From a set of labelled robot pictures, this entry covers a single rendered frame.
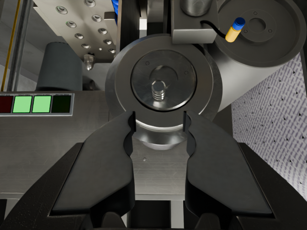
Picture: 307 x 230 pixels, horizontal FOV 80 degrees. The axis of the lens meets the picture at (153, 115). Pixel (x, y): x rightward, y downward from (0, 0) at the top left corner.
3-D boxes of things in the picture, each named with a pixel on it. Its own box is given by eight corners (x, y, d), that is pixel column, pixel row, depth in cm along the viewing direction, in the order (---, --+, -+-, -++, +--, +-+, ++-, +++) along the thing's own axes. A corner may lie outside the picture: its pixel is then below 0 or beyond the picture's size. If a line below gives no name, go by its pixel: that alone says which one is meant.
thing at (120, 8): (124, -53, 29) (119, 55, 25) (139, 39, 52) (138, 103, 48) (121, -53, 29) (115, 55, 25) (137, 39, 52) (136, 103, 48)
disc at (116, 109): (218, 31, 24) (228, 144, 21) (217, 34, 25) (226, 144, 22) (107, 33, 25) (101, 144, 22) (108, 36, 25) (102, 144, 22)
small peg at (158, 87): (167, 81, 18) (163, 94, 18) (166, 91, 21) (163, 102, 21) (153, 77, 18) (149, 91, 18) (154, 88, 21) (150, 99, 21)
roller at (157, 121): (210, 34, 22) (217, 128, 20) (182, 98, 48) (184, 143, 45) (116, 36, 23) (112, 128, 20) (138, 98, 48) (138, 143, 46)
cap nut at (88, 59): (93, 54, 57) (92, 67, 56) (97, 60, 61) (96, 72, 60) (82, 54, 57) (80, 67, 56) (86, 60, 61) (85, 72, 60)
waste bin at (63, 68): (60, 63, 275) (55, 108, 260) (29, 41, 223) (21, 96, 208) (94, 60, 265) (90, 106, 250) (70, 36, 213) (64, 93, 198)
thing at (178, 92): (203, 57, 22) (187, 117, 20) (199, 65, 24) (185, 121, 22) (141, 42, 22) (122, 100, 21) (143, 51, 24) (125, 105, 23)
